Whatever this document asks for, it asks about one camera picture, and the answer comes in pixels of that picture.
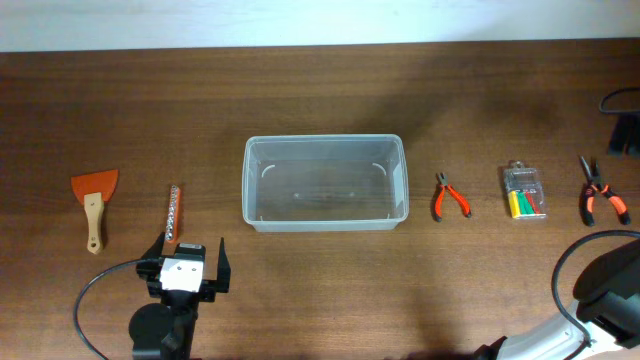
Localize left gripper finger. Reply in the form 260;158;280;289
141;232;165;259
216;238;231;281

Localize orange-black long nose pliers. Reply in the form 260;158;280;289
579;156;631;226

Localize small red-handled pliers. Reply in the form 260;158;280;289
432;172;473;223

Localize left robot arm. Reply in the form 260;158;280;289
128;234;232;360

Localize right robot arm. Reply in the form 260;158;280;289
471;110;639;359

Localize clear plastic container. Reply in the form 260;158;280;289
242;134;410;233

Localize clear case coloured tubes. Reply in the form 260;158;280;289
503;161;547;220

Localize orange socket bit rail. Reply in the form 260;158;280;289
165;185;181;243

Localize orange scraper wooden handle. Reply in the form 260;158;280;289
70;169;119;255

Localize left black cable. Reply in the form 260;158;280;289
72;257;151;360

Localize black cable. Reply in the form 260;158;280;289
72;257;151;360
551;87;640;360

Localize right black cable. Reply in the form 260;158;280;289
551;87;640;360

